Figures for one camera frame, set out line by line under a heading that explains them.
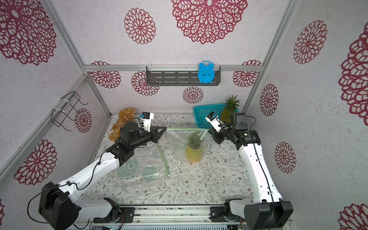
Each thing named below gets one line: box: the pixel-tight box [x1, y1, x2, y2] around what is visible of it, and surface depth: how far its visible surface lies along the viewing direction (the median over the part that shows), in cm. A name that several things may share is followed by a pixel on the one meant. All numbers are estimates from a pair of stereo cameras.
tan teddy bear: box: [108, 107, 137, 142], surface depth 108 cm
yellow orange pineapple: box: [185, 131, 205, 163], surface depth 81 cm
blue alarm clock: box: [197, 60, 216, 84], surface depth 90 cm
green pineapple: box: [220, 94, 241, 124], surface depth 102 cm
